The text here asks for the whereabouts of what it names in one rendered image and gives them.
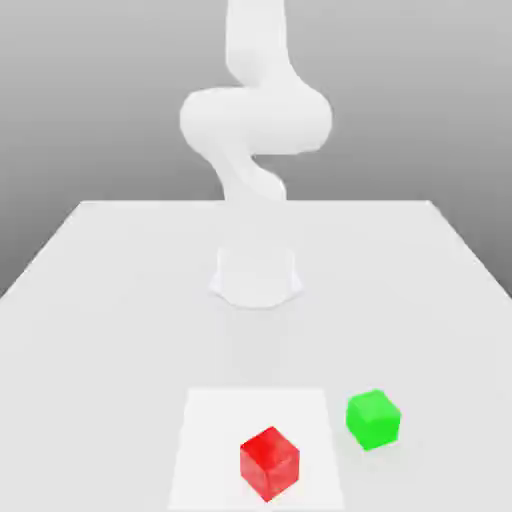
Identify small green cube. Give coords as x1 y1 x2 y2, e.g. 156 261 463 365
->
345 388 402 452

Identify small red cube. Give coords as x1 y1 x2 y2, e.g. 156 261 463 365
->
239 425 301 504

